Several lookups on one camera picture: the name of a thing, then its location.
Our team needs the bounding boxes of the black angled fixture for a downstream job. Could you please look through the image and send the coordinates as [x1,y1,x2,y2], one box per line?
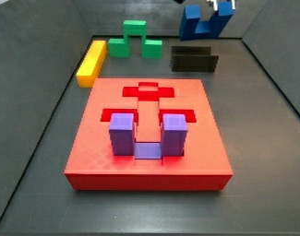
[170,46,218,73]

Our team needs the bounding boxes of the gripper finger 2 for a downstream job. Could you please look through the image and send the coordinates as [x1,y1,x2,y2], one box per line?
[206,0,218,11]
[229,0,235,9]

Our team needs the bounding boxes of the green stepped arch block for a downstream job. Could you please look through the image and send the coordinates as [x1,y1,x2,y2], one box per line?
[107,20,163,59]

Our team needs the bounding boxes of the yellow long bar block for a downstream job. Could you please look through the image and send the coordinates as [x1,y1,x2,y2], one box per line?
[75,41,106,88]

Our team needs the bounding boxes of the purple U-shaped block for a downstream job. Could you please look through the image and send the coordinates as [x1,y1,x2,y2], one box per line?
[108,113,187,159]

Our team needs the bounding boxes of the red base board with slots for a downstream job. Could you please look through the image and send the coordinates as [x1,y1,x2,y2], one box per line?
[64,78,233,191]

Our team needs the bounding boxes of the blue U-shaped block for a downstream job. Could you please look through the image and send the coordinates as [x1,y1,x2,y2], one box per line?
[179,0,234,41]

